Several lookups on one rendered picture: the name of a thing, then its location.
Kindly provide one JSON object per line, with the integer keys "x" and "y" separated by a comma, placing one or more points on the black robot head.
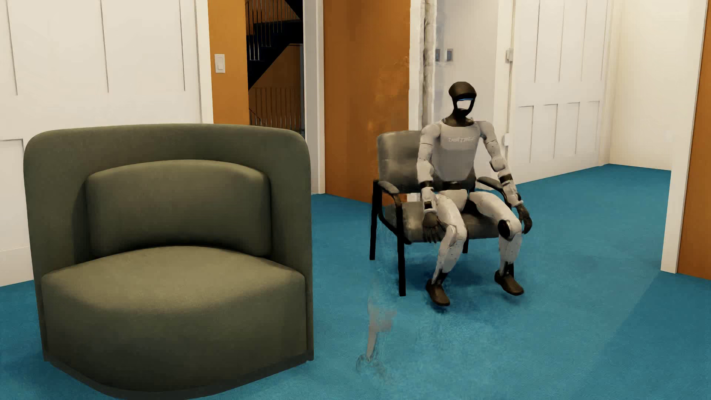
{"x": 462, "y": 99}

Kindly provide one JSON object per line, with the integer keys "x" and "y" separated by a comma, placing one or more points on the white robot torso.
{"x": 456, "y": 153}

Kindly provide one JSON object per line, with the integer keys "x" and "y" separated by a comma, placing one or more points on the dark grey armchair black frame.
{"x": 397, "y": 166}

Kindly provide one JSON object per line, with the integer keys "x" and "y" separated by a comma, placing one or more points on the dark staircase with railing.
{"x": 275, "y": 61}

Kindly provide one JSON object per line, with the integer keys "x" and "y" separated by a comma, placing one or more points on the white panelled double door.
{"x": 100, "y": 111}

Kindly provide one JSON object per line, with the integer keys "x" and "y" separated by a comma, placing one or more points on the white robot leg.
{"x": 451, "y": 239}
{"x": 504, "y": 228}

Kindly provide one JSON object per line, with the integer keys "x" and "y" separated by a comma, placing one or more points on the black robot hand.
{"x": 525, "y": 218}
{"x": 430, "y": 226}

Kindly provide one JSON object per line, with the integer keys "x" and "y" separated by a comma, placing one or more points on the white left robot leg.
{"x": 504, "y": 228}

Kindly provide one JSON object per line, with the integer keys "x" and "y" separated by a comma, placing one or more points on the white right robot leg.
{"x": 451, "y": 239}

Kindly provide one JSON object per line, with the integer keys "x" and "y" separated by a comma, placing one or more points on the olive green tub armchair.
{"x": 172, "y": 261}

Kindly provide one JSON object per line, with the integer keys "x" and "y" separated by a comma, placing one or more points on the white wall light switch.
{"x": 220, "y": 63}

